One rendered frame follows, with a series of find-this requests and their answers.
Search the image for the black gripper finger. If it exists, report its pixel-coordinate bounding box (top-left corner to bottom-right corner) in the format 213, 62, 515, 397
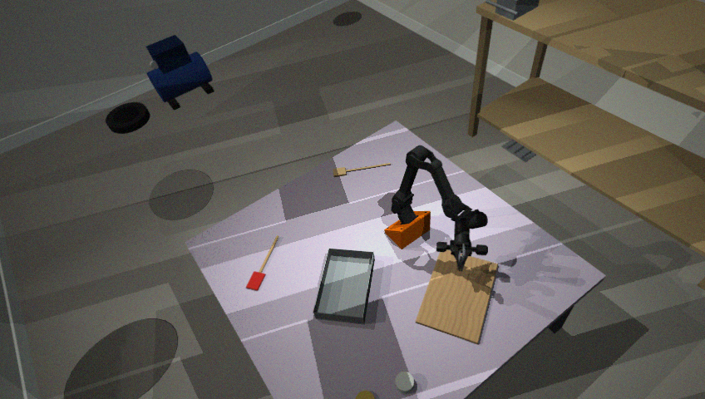
451, 250, 461, 271
461, 251, 472, 271

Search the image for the tan wooden spatula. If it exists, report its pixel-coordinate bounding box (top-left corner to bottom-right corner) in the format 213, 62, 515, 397
333, 163, 390, 177

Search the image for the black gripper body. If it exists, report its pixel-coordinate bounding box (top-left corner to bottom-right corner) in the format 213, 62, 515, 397
436, 229, 488, 255

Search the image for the yellow flat disc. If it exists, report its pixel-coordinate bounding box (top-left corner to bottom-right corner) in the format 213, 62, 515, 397
356, 391, 374, 399

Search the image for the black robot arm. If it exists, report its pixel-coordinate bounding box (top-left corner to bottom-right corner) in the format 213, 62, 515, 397
391, 145, 488, 230

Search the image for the red spatula with wooden handle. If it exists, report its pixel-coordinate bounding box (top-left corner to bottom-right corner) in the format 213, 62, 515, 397
246, 235, 279, 291

